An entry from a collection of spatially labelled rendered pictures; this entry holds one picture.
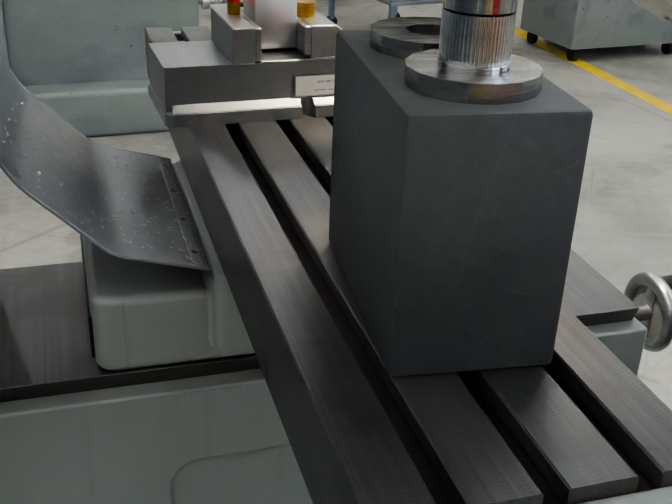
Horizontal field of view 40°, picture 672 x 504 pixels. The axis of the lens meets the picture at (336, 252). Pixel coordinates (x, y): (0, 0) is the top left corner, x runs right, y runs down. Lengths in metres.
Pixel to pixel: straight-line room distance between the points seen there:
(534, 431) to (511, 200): 0.15
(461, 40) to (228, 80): 0.56
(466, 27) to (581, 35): 4.91
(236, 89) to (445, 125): 0.59
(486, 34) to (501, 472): 0.27
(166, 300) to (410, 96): 0.45
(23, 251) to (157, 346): 2.08
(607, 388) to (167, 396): 0.52
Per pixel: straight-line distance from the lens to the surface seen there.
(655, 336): 1.40
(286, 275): 0.75
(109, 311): 0.96
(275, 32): 1.14
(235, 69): 1.11
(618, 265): 3.08
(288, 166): 0.98
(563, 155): 0.59
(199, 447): 1.05
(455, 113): 0.56
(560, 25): 5.56
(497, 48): 0.59
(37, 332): 1.09
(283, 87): 1.13
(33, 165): 0.96
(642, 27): 5.74
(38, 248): 3.05
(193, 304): 0.96
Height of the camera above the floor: 1.31
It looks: 26 degrees down
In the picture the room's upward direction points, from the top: 2 degrees clockwise
